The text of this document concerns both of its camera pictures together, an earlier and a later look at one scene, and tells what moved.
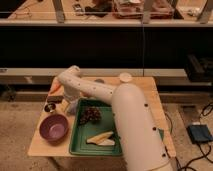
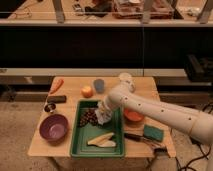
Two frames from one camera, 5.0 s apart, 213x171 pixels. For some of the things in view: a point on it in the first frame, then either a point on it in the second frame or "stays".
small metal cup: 50,107 stays
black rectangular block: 55,99 stays
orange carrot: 55,87 stays
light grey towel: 73,106 -> 103,113
